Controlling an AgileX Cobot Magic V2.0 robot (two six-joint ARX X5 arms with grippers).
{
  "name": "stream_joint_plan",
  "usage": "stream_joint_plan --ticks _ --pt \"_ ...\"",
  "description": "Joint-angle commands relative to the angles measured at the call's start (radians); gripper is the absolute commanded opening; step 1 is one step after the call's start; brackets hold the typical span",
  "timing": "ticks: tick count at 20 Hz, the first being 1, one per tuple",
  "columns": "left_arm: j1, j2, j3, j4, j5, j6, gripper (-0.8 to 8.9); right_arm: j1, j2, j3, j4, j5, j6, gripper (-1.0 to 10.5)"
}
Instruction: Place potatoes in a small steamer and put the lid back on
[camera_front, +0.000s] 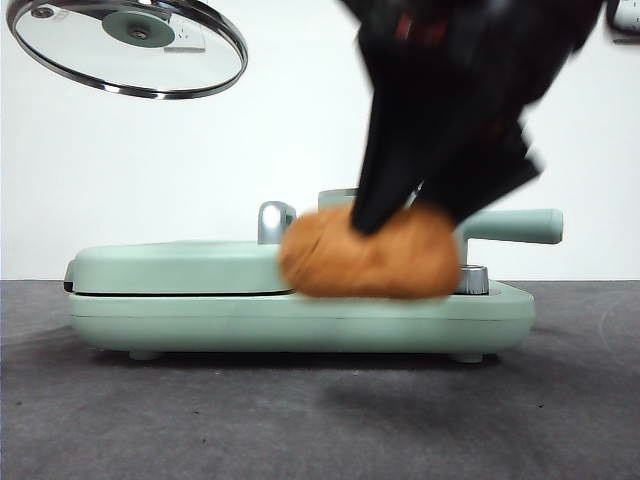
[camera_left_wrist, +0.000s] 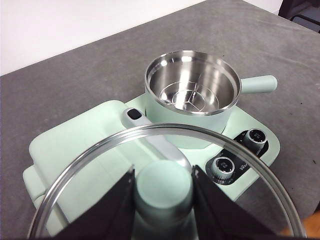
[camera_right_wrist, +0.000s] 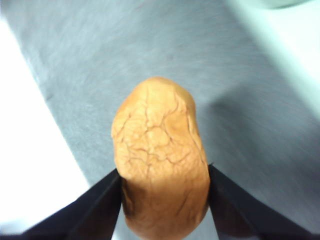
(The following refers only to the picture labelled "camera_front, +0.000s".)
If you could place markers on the silver control knob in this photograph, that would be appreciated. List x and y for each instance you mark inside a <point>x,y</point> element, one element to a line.
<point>475,280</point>

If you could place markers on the mint green breakfast machine base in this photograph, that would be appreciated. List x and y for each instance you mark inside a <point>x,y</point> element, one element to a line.
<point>250,320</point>

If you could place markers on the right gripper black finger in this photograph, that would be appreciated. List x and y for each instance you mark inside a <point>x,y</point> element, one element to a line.
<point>480,170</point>
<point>395,160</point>

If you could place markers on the glass pot lid green knob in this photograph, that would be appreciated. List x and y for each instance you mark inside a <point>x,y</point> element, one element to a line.
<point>135,47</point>

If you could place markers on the mint green hinged grill lid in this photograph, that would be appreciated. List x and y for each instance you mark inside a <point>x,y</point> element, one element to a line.
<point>175,265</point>

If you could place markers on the brown potato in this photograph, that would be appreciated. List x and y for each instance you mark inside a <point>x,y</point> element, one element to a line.
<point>370,260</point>

